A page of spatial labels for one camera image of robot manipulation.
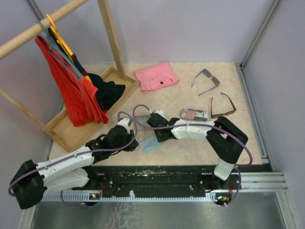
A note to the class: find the yellow hanger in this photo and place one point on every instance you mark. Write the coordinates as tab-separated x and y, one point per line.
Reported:
64	48

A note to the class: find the pink glasses case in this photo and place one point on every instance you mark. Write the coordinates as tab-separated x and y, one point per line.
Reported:
142	119

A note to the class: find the folded pink shirt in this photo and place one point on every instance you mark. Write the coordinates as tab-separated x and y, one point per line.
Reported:
156	77

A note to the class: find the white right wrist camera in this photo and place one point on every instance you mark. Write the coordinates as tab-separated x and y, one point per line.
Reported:
160	112

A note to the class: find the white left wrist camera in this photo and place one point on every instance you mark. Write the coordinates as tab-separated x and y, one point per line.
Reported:
126	123

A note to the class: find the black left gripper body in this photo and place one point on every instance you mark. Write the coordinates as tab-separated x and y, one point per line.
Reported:
127	139

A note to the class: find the grey blue hanger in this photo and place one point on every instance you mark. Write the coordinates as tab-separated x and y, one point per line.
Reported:
59	53

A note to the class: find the red hanging shirt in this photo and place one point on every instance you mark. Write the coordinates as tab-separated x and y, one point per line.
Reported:
78	95

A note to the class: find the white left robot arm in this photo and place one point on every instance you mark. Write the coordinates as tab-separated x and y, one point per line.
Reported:
35	181

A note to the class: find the flag newspaper print glasses case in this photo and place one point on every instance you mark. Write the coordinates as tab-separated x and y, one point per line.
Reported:
194	115

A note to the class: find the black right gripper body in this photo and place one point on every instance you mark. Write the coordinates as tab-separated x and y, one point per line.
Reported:
160	138

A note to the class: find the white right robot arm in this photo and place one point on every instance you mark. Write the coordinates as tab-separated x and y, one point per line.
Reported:
226	139

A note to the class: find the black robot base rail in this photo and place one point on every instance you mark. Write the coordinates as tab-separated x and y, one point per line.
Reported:
162	184

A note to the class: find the light blue cleaning cloth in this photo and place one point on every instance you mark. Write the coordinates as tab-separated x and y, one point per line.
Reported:
149	144

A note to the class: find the tortoiseshell brown sunglasses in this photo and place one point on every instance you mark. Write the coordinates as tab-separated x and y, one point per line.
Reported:
223	106

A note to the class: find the dark navy garment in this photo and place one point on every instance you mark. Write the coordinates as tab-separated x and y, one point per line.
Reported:
107	93

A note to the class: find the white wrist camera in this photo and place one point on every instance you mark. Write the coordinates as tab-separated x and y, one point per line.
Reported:
126	123
160	112

